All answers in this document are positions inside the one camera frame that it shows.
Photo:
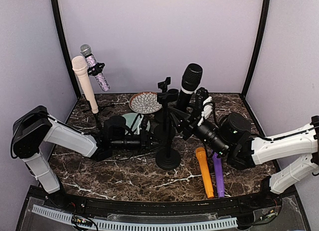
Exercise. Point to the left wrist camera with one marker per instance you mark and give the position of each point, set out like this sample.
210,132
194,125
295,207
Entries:
137,124

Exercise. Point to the black front rail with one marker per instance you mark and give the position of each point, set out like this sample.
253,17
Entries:
237,206

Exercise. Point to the right black frame post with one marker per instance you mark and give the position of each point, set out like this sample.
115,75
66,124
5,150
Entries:
256,49

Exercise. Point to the orange microphone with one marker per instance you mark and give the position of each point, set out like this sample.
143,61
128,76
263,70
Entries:
202,160

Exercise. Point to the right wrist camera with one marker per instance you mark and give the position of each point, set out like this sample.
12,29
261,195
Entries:
203,105

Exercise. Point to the floral patterned bowl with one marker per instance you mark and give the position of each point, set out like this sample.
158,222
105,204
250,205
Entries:
145,103

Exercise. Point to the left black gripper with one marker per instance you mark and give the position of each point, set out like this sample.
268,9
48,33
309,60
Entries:
146,141

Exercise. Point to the tripod stand of glitter microphone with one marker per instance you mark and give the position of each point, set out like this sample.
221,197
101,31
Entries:
103,107

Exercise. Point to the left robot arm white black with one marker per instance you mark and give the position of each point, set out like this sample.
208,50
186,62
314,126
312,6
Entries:
37,127

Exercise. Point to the left black frame post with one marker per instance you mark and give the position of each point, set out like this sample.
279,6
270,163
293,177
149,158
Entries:
64,46

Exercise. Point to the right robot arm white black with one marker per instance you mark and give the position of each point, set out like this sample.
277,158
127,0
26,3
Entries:
303,142

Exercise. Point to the light green plate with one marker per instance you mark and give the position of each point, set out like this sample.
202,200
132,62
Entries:
128,120

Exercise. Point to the glitter silver purple microphone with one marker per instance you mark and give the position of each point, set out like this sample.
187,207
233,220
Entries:
94,68

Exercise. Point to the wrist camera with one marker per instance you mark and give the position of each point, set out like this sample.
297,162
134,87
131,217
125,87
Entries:
203,105
137,124

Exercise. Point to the black stand of cream microphone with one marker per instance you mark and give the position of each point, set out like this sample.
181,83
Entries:
96,118

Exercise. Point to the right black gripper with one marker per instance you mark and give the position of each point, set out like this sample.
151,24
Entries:
186,129

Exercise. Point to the black stand of purple microphone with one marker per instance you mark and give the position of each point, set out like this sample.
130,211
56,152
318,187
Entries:
161,131

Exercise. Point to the black frame post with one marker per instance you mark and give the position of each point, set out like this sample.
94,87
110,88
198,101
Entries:
64,46
256,49

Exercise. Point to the cream pink microphone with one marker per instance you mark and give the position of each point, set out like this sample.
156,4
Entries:
80,68

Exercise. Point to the empty black microphone stand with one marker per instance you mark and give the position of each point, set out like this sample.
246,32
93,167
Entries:
163,86

